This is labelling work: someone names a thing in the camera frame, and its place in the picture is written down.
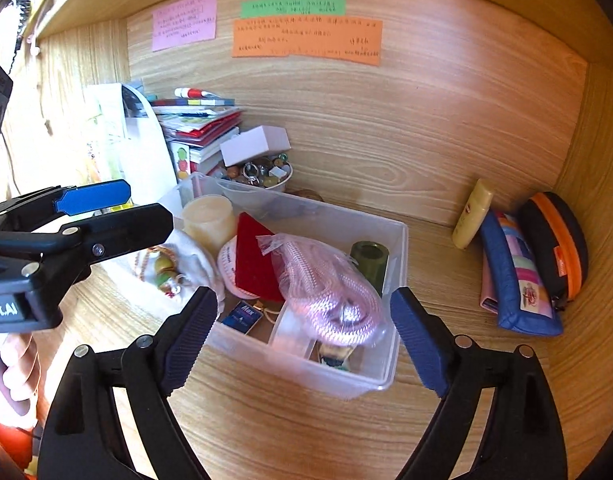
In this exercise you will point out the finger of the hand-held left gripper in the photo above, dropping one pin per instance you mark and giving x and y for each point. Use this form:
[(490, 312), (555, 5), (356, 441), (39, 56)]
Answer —
[(131, 232), (94, 197)]

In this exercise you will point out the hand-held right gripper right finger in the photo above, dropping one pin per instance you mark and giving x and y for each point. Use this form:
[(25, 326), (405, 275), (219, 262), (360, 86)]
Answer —
[(421, 340)]

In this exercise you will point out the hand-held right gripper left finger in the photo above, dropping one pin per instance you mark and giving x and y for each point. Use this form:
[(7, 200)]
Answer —
[(191, 335)]

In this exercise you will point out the cream candle jar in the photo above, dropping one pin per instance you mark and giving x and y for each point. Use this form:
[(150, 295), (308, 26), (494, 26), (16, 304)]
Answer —
[(209, 222)]

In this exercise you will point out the white tape roll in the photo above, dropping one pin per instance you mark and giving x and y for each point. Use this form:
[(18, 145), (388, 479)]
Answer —
[(226, 262)]

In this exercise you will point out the clear plastic storage box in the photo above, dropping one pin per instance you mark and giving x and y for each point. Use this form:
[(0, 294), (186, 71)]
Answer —
[(346, 377)]

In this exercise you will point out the green glass bottle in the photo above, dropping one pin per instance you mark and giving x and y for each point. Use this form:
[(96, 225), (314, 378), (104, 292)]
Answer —
[(369, 260)]

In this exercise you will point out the frosted white blue bottle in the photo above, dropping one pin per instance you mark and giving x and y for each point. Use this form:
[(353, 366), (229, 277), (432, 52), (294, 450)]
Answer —
[(291, 332)]

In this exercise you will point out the person's left hand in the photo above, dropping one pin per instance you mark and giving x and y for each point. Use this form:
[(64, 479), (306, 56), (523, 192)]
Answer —
[(21, 375)]

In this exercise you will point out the small blue box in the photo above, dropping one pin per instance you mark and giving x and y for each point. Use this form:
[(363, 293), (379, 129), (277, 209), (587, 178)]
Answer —
[(242, 316)]

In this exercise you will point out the white paper bag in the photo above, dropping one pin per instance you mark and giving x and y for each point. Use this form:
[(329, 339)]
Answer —
[(141, 150)]

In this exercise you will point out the pink wallet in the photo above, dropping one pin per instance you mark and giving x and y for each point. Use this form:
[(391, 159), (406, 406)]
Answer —
[(488, 290)]

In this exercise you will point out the white box with coloured dots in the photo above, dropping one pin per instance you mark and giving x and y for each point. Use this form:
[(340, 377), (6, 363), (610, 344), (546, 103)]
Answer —
[(180, 162)]

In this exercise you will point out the small dark trinket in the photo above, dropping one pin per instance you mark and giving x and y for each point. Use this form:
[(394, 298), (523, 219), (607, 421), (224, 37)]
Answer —
[(336, 355)]

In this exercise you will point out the blue patchwork pencil case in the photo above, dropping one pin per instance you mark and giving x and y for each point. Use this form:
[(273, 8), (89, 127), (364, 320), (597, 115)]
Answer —
[(496, 260)]

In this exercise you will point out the stack of books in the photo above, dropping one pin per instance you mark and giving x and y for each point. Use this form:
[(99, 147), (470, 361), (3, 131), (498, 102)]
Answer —
[(201, 130)]

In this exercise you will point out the yellow lotion tube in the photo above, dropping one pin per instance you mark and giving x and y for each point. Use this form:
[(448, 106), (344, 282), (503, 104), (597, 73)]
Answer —
[(471, 215)]

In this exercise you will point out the person's orange clothing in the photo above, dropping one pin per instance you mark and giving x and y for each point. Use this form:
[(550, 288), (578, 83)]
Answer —
[(11, 445)]

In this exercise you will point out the pile of assorted beads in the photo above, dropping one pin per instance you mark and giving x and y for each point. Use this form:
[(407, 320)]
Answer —
[(259, 169)]

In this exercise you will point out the white red marker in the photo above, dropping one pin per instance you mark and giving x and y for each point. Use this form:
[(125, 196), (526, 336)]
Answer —
[(196, 93)]

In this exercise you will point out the small white cardboard box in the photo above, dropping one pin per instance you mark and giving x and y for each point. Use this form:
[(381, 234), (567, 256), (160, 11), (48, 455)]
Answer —
[(254, 145)]

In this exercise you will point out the white bowl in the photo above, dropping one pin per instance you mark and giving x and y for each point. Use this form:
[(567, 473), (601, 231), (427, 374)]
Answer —
[(281, 182)]

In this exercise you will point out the black orange zip case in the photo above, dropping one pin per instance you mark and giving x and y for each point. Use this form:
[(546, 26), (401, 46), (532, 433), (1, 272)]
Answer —
[(541, 230)]

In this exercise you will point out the brown round object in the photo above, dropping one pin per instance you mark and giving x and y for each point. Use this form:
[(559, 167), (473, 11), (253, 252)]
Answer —
[(309, 195)]

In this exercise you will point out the pink sticky note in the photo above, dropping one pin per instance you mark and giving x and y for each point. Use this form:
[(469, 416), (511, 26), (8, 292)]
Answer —
[(184, 20)]

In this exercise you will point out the orange paper note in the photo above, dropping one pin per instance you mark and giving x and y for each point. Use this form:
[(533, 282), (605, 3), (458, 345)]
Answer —
[(306, 40)]

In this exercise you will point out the green paper note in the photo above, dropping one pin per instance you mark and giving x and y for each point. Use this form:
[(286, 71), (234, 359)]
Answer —
[(294, 7)]

